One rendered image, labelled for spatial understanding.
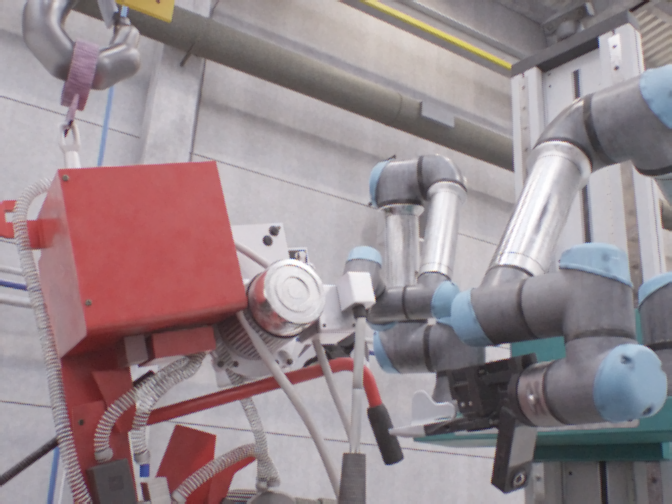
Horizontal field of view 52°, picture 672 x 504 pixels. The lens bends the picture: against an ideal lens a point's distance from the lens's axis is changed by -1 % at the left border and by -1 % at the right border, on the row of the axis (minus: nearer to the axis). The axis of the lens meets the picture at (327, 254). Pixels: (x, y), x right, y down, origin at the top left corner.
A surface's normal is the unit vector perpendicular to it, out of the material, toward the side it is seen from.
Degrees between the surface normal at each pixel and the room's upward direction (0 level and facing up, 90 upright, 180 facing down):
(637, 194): 90
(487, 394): 90
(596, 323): 90
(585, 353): 90
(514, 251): 62
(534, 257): 77
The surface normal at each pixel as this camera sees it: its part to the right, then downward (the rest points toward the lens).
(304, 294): 0.50, -0.41
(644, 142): -0.40, 0.74
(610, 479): -0.76, -0.26
